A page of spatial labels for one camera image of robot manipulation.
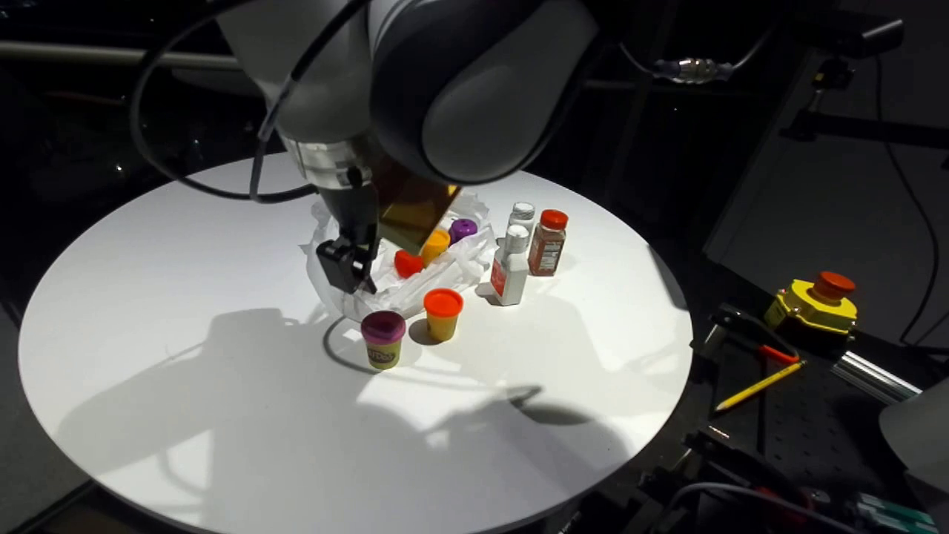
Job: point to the square white bottle white cap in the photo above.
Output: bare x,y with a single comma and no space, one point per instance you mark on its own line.
507,271

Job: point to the translucent white plastic bag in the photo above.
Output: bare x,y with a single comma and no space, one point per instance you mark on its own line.
464,262

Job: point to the yellow pencil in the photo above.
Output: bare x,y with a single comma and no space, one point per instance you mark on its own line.
759,386

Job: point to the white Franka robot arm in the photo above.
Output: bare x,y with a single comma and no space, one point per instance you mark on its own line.
446,70

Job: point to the orange-lid yellow dough tub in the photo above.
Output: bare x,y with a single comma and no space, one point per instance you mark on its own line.
442,315

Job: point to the round white pill bottle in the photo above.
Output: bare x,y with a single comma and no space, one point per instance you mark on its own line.
521,220

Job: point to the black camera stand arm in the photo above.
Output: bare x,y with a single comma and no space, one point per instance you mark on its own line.
871,133

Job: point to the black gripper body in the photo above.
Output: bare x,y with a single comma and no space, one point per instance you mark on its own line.
356,213

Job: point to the aluminium profile bar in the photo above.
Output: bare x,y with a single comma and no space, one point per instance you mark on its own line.
876,376

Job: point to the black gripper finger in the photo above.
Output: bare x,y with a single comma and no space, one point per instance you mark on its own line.
365,275
332,269

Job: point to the yellow emergency stop button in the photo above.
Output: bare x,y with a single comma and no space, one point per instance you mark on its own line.
814,303

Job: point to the grey horizontal window rail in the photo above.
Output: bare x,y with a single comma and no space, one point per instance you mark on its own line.
59,51

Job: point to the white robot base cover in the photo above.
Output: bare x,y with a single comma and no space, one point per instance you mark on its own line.
919,435

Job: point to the red-lid spice bottle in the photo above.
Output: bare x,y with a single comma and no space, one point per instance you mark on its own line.
550,245

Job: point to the pink-lid dough tub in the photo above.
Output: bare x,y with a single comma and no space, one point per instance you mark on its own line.
384,340

